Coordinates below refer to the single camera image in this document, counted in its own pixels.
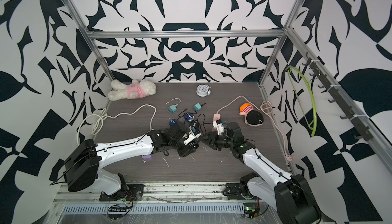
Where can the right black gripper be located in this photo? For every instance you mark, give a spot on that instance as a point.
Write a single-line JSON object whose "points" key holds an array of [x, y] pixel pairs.
{"points": [[212, 139]]}

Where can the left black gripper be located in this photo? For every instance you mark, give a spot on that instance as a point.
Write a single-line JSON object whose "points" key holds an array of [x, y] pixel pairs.
{"points": [[188, 149]]}

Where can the teal usb charger plug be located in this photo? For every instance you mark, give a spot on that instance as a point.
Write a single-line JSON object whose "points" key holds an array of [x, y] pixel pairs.
{"points": [[197, 107]]}

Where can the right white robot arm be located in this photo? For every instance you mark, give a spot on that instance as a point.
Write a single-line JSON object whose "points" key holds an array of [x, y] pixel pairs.
{"points": [[289, 195]]}

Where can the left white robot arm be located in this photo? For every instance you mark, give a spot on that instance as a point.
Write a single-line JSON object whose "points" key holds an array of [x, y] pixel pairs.
{"points": [[84, 168]]}

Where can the purple power strip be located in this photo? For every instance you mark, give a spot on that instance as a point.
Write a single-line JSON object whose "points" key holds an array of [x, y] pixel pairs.
{"points": [[146, 158]]}

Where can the pink power strip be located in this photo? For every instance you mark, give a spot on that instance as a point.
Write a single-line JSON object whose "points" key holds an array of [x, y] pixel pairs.
{"points": [[216, 117]]}

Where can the small white alarm clock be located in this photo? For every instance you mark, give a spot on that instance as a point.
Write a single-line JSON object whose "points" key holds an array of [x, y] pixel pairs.
{"points": [[203, 90]]}

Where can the white plush toy pink outfit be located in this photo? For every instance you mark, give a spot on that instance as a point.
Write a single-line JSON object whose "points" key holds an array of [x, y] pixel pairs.
{"points": [[135, 90]]}

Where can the green plastic hanger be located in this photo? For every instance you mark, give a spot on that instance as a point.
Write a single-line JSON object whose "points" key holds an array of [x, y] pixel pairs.
{"points": [[304, 97]]}

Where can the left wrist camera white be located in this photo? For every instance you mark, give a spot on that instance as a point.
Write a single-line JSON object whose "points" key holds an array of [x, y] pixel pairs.
{"points": [[191, 137]]}

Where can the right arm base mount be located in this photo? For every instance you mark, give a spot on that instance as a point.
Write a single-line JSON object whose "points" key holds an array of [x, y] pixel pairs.
{"points": [[242, 190]]}

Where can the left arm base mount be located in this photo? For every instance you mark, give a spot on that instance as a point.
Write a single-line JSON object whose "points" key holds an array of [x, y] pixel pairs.
{"points": [[127, 192]]}

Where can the aluminium frame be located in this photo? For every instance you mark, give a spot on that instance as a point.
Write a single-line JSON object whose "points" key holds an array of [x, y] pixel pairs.
{"points": [[223, 42]]}

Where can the black wall hook rack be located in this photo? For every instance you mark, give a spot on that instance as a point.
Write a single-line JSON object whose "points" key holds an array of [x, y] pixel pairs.
{"points": [[366, 130]]}

